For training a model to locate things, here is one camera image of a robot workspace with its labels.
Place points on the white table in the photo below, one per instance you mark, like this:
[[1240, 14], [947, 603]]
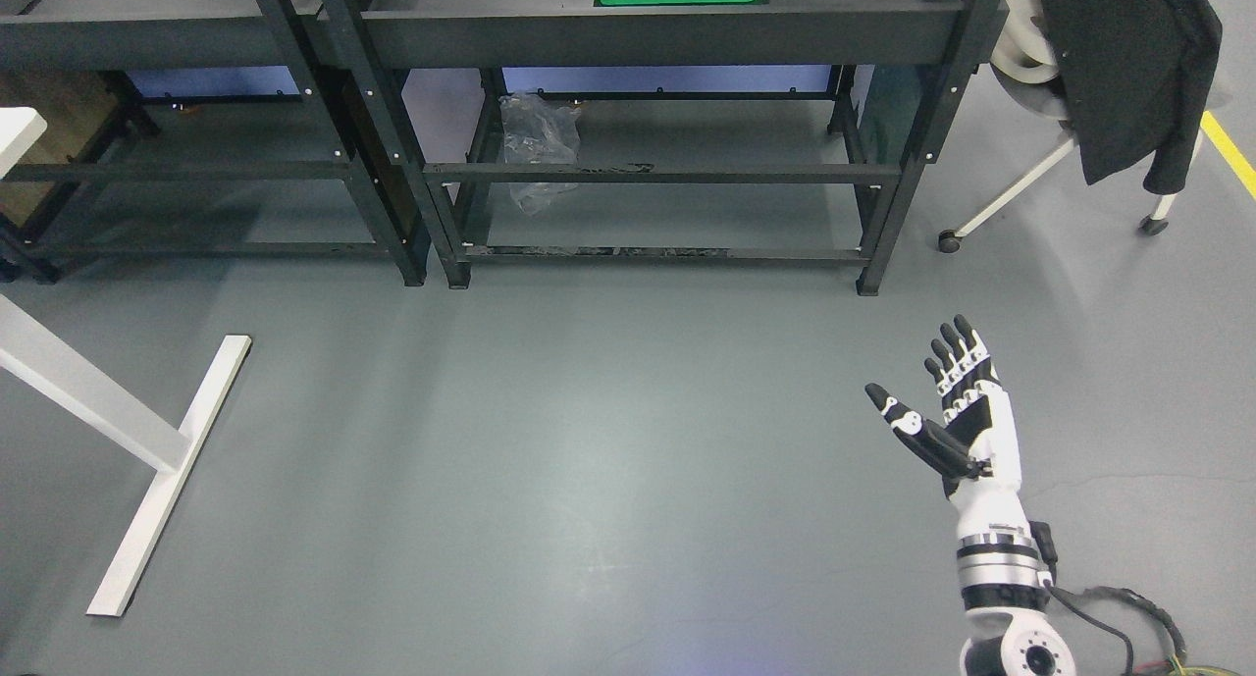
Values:
[[49, 365]]

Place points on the black metal shelf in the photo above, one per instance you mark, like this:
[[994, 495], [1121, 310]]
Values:
[[897, 72], [195, 128]]

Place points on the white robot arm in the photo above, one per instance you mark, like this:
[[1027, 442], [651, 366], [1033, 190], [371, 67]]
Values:
[[1005, 577]]

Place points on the white office chair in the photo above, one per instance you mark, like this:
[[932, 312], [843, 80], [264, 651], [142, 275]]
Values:
[[1025, 64]]

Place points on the black jacket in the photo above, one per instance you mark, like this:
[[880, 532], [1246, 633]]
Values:
[[1137, 75]]

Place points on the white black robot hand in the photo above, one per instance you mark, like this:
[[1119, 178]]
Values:
[[975, 447]]

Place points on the clear plastic bag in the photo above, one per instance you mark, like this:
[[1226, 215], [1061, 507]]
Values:
[[538, 132]]

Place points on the black metal shelf left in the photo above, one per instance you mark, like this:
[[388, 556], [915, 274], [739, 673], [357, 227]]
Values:
[[195, 128]]

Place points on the black metal shelf right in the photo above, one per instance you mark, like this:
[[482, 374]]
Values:
[[897, 72]]

